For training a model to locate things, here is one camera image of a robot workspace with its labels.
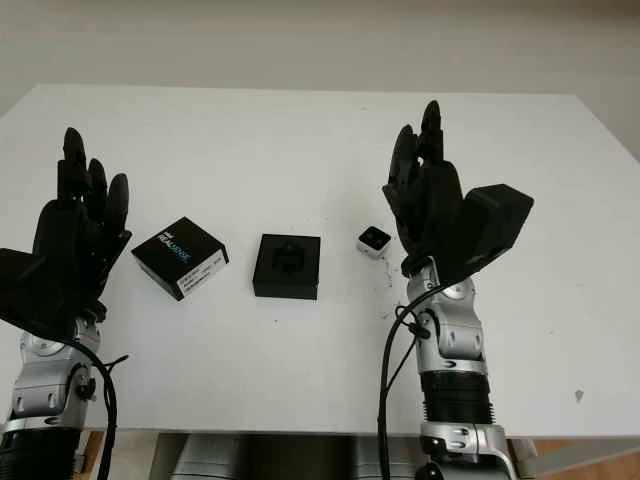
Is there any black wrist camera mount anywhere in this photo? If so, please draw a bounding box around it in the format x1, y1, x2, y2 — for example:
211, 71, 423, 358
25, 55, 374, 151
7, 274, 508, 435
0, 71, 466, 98
0, 247, 76, 334
452, 183, 535, 281

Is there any silver and black robot torso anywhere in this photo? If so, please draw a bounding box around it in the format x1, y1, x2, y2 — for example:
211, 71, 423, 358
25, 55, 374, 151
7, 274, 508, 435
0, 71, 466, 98
172, 432, 426, 480

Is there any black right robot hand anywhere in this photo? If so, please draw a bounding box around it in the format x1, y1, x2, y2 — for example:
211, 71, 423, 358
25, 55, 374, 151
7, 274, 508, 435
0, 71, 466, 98
382, 99, 464, 277

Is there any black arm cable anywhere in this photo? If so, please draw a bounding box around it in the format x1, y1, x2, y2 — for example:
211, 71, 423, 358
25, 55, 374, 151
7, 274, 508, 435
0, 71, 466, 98
377, 279, 451, 480
64, 339, 131, 480

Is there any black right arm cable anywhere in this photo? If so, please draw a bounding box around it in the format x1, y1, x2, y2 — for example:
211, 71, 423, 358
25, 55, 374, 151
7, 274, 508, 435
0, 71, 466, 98
377, 279, 451, 480

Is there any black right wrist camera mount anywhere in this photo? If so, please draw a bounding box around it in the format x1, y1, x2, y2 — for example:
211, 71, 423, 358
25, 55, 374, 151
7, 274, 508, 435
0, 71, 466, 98
452, 183, 535, 281

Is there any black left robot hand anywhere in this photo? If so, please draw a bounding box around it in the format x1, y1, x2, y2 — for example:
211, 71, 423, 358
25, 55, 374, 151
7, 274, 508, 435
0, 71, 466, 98
28, 127, 134, 324

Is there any black RealSense box lid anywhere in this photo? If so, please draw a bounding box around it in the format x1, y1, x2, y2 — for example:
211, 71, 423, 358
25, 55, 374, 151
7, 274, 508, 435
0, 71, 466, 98
130, 216, 231, 302

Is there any black camera box base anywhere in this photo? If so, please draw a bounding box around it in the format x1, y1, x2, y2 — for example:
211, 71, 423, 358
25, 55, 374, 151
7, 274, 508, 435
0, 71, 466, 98
246, 232, 322, 301

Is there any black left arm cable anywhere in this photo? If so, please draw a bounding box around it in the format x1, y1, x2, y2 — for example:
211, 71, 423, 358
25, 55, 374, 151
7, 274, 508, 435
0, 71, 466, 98
64, 339, 131, 480

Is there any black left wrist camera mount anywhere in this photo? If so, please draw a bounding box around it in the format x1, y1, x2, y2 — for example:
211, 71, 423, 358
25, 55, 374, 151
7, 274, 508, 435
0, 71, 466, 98
0, 247, 76, 334

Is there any small silver depth camera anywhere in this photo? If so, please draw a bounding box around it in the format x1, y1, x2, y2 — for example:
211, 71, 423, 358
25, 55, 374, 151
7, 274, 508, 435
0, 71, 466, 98
355, 225, 385, 255

